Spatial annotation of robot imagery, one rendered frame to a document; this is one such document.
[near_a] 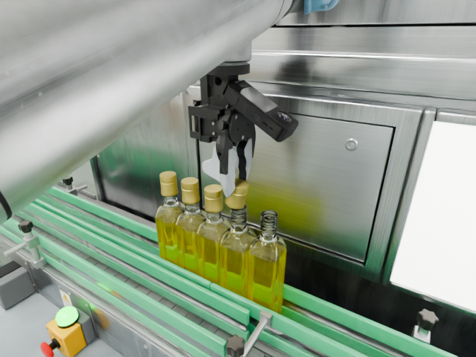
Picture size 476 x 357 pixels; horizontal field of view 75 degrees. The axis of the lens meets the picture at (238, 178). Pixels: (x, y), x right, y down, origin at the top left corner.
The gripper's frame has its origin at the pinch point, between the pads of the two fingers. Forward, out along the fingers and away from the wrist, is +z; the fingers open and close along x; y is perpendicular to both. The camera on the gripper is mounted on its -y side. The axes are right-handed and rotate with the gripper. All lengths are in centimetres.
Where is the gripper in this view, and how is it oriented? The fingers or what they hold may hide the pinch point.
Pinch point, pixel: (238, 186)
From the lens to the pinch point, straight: 53.7
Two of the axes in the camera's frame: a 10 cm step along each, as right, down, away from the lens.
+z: 0.0, 9.0, 4.3
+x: -5.3, 3.6, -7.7
